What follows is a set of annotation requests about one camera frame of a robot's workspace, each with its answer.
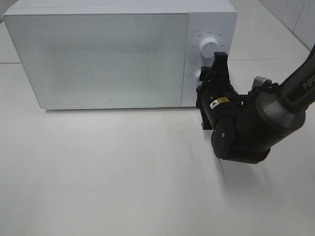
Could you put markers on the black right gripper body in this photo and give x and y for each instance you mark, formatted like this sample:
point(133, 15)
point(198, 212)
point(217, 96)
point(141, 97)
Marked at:
point(216, 99)

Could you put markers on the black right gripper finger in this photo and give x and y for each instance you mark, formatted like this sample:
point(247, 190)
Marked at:
point(219, 68)
point(205, 74)

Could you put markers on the white timer knob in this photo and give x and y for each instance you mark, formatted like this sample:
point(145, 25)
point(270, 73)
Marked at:
point(196, 76)

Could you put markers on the white microwave door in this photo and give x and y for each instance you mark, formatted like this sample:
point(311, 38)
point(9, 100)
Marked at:
point(102, 61)

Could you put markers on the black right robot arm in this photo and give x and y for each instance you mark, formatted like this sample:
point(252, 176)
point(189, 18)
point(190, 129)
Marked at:
point(245, 126)

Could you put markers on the white upper power knob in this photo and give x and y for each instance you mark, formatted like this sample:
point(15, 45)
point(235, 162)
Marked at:
point(208, 47)

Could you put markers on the white microwave oven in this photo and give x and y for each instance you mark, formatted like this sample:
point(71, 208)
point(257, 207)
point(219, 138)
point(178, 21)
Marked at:
point(215, 18)

